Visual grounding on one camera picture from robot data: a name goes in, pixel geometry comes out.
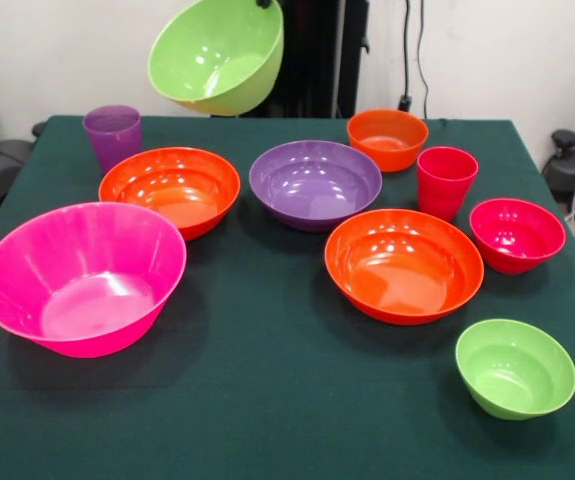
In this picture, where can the purple bowl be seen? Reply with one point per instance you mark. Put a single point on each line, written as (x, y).
(314, 185)

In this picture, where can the large orange bowl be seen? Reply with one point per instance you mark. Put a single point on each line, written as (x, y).
(402, 270)
(167, 195)

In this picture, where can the red cup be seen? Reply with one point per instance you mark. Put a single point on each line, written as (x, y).
(444, 190)

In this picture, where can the small orange bowl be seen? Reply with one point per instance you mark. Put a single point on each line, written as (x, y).
(387, 142)

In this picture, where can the large pink bowl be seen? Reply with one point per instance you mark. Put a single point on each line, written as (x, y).
(82, 300)

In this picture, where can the purple cup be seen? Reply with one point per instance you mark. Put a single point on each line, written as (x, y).
(112, 140)

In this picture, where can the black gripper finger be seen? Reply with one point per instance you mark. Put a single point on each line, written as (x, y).
(263, 2)

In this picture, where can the gray pedestal leg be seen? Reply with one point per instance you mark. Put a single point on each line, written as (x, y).
(574, 165)
(2, 160)

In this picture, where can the dark green tablecloth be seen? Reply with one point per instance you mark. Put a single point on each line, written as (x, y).
(267, 350)

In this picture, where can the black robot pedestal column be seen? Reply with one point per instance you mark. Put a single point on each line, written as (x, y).
(317, 60)

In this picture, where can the large green bowl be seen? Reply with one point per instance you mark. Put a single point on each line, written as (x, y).
(212, 55)

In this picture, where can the small green bowl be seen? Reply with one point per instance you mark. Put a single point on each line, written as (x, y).
(514, 370)

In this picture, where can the small red bowl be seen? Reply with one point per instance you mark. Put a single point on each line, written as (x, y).
(514, 240)

